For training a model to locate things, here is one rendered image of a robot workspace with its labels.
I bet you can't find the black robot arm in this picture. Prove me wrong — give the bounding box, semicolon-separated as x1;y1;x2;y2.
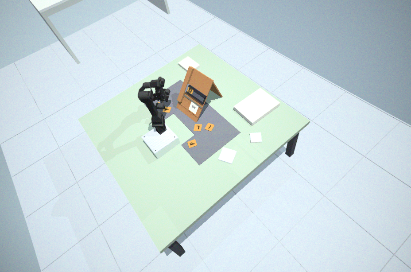
137;77;167;135

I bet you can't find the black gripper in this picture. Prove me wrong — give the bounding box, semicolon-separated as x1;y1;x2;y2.
156;89;170;109

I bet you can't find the large tan flat board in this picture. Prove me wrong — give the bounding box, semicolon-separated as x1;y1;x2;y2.
177;66;223;122

